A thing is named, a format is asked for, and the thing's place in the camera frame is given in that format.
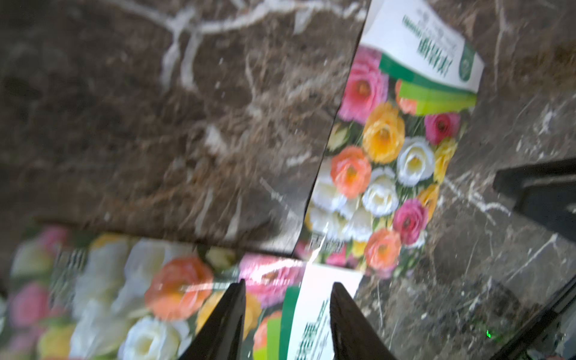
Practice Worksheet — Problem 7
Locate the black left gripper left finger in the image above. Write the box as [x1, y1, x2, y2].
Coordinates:
[178, 280, 246, 360]

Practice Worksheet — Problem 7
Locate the flower seed packet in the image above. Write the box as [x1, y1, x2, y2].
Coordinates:
[294, 1, 484, 278]
[1, 225, 362, 359]

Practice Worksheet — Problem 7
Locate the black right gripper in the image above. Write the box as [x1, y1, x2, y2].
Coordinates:
[493, 158, 575, 242]

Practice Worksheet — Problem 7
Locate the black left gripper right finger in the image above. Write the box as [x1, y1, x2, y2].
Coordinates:
[329, 282, 396, 360]

